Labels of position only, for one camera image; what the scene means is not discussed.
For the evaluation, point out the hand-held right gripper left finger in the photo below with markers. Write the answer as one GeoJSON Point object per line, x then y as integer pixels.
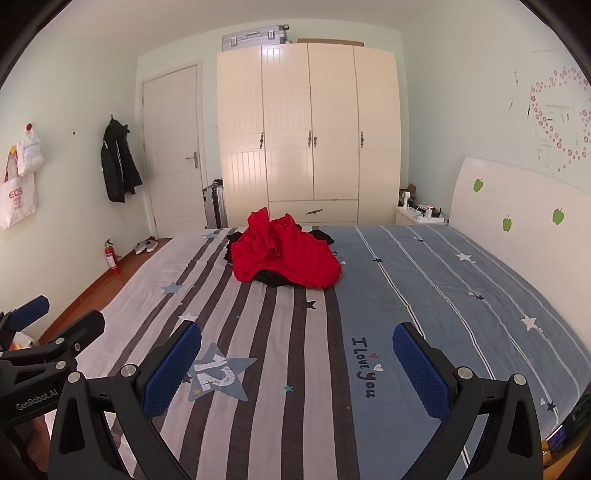
{"type": "Point", "coordinates": [171, 369]}

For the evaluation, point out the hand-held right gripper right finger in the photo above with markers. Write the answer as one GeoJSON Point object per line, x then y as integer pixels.
{"type": "Point", "coordinates": [421, 374]}

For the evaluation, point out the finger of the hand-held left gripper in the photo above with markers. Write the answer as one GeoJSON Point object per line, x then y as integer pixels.
{"type": "Point", "coordinates": [30, 311]}
{"type": "Point", "coordinates": [83, 326]}

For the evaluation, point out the red garment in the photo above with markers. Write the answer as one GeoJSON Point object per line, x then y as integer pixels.
{"type": "Point", "coordinates": [261, 226]}
{"type": "Point", "coordinates": [300, 258]}

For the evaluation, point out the red fire extinguisher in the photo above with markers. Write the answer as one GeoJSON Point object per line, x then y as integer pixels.
{"type": "Point", "coordinates": [111, 259]}

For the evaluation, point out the white shoe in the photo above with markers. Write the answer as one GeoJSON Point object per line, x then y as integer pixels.
{"type": "Point", "coordinates": [151, 243]}
{"type": "Point", "coordinates": [141, 248]}

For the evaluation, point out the bed with striped star sheet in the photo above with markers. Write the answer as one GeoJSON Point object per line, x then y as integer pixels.
{"type": "Point", "coordinates": [323, 332]}

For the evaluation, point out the white tote bag red print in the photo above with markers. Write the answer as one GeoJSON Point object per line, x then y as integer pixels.
{"type": "Point", "coordinates": [16, 198]}

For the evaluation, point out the white nightstand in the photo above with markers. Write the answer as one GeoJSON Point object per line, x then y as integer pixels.
{"type": "Point", "coordinates": [408, 218]}

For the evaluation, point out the small white plastic bag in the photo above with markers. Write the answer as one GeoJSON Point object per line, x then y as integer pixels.
{"type": "Point", "coordinates": [30, 154]}

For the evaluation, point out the white power strip with chargers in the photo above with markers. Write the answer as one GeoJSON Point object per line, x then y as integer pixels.
{"type": "Point", "coordinates": [429, 212]}

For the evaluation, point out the black garment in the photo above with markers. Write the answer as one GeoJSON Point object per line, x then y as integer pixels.
{"type": "Point", "coordinates": [324, 236]}

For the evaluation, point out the black jacket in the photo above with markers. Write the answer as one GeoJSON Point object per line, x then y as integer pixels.
{"type": "Point", "coordinates": [117, 161]}

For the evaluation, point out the small white device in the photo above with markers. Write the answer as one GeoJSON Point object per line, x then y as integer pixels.
{"type": "Point", "coordinates": [406, 200]}

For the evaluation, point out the white door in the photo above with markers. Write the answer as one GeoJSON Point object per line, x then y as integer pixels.
{"type": "Point", "coordinates": [173, 152]}

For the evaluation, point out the white headboard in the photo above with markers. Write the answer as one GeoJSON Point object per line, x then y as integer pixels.
{"type": "Point", "coordinates": [521, 194]}

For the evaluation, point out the cream wooden wardrobe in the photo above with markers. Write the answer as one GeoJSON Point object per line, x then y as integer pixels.
{"type": "Point", "coordinates": [286, 129]}

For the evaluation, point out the silver hard-shell suitcase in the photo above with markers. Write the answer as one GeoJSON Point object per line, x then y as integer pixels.
{"type": "Point", "coordinates": [254, 38]}

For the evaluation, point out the pink heart wall decal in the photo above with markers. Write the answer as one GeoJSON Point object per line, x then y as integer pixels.
{"type": "Point", "coordinates": [545, 115]}

